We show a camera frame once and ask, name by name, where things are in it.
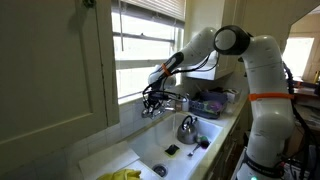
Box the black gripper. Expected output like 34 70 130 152
143 91 172 109

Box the chrome wall tap faucet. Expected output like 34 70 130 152
141 100 177 119

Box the black yellow sponge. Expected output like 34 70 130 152
165 144 179 156

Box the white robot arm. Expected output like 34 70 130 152
143 25 294 180

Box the dark soap pump bottle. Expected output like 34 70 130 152
175 101 182 112

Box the white soap pump bottle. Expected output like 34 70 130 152
182 98 189 112

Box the dish drying rack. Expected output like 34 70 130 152
189 91 228 119

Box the white kitchen sink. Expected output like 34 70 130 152
128 113 222 180

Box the metal spoon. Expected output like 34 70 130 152
187 144 201 157

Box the purple cup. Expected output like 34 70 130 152
197 136 210 149

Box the sink drain strainer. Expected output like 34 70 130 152
152 164 168 177

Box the white cutting board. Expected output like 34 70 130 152
79 141 139 180

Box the white upper cabinet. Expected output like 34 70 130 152
184 0 240 80

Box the cream cabinet door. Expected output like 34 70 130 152
0 0 119 174

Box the steel kettle black handle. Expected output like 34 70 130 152
177 115 198 145

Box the window with white frame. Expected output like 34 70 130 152
111 0 186 104

